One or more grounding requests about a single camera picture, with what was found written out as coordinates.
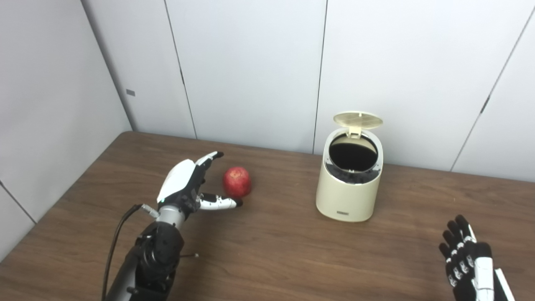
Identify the right white-black robot hand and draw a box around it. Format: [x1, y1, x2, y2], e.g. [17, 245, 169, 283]
[438, 215, 515, 301]

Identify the left white-black robot hand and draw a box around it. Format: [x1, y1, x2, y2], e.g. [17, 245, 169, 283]
[157, 151, 243, 216]

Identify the red apple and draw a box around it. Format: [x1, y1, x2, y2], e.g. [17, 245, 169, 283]
[222, 167, 252, 198]

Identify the cream-colored desktop bin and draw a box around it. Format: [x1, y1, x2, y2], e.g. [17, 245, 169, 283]
[316, 128, 384, 222]

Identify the round cream bin lid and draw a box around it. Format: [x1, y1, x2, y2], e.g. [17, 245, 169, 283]
[333, 111, 383, 138]

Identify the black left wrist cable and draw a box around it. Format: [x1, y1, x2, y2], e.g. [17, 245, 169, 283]
[102, 203, 160, 301]

